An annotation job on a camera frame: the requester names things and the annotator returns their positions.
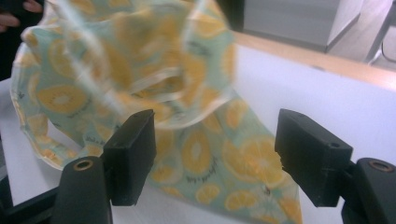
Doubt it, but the white desk frame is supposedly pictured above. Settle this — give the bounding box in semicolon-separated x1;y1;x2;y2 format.
363;0;396;63

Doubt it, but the pale grey cabinet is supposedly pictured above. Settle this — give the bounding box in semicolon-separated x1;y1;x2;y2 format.
242;0;364;53

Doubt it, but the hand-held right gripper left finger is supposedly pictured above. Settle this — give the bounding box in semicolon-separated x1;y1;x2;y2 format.
102;108;157;207

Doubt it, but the lemon print fabric bag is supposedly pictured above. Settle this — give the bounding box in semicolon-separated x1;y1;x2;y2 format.
9;0;304;224

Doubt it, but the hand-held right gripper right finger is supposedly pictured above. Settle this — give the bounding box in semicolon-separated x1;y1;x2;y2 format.
274;107;355;208

